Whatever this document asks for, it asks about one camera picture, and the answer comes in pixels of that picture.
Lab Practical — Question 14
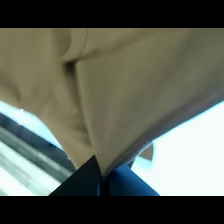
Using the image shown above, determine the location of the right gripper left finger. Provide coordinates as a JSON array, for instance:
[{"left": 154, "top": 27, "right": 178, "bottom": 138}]
[{"left": 49, "top": 154, "right": 103, "bottom": 197}]

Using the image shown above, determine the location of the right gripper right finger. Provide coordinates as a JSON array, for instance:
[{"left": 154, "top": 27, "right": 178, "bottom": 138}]
[{"left": 102, "top": 165, "right": 160, "bottom": 197}]

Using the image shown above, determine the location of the beige garment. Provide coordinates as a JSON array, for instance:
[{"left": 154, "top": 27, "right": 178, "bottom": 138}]
[{"left": 0, "top": 28, "right": 224, "bottom": 177}]

